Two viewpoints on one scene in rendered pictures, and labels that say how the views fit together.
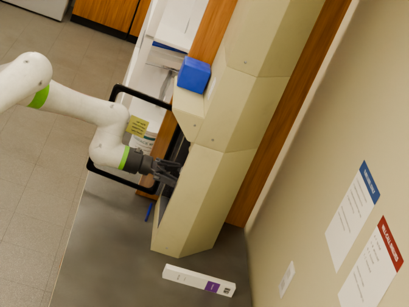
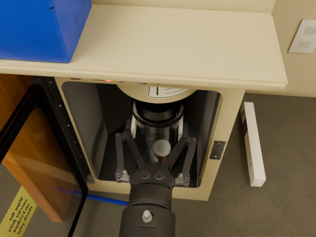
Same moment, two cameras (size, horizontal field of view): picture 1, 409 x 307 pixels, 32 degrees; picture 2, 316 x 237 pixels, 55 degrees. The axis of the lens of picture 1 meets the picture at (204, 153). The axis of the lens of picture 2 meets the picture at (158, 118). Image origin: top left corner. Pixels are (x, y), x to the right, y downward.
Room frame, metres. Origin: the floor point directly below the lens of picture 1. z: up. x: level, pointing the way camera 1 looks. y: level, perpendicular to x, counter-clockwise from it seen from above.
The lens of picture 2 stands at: (2.29, 0.38, 1.71)
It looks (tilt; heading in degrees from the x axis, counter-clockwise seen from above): 53 degrees down; 285
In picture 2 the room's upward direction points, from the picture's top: straight up
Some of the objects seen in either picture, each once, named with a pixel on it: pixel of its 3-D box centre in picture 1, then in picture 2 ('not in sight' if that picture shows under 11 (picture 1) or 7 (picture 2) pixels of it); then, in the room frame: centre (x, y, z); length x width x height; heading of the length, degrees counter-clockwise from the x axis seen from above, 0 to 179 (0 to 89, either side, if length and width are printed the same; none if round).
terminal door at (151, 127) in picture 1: (135, 141); (34, 222); (2.54, 0.27, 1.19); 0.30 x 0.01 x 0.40; 93
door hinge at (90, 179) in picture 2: (173, 156); (72, 145); (2.55, 0.11, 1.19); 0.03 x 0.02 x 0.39; 10
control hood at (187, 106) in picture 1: (184, 107); (130, 69); (2.40, 0.13, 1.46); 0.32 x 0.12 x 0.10; 10
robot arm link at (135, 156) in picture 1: (133, 159); (147, 227); (2.35, 0.23, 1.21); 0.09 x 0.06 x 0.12; 11
